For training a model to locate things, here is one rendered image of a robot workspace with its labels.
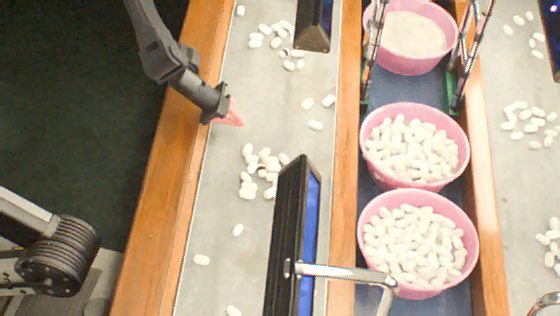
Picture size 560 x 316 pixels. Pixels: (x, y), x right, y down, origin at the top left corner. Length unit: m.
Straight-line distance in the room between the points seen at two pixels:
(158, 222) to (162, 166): 0.16
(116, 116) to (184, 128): 1.12
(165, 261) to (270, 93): 0.57
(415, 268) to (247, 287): 0.37
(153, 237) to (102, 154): 1.21
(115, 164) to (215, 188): 1.07
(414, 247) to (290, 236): 0.55
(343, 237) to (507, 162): 0.50
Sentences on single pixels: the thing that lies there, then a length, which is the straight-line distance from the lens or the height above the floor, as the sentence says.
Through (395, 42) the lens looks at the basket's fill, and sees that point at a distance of 2.28.
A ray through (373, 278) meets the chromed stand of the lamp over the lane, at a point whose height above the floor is 1.12.
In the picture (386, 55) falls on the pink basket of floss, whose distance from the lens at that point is 2.22.
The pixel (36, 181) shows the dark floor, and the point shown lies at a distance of 2.86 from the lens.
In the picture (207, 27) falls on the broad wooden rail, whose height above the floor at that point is 0.76.
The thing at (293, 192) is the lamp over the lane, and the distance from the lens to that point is 1.38.
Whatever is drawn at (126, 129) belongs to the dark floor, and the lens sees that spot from 2.98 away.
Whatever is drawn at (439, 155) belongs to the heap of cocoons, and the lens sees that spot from 2.02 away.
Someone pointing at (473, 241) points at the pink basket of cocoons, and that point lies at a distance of 1.83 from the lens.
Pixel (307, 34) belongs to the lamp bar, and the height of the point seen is 1.09.
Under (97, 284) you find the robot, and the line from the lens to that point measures 2.02.
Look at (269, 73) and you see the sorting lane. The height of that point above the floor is 0.74.
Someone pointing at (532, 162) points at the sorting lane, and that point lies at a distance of 2.06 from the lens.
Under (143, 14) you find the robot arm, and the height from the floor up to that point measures 1.01.
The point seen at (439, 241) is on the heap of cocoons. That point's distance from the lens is 1.85.
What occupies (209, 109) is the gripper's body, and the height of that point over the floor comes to 0.84.
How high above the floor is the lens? 2.16
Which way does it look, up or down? 48 degrees down
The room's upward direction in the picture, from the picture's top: 10 degrees clockwise
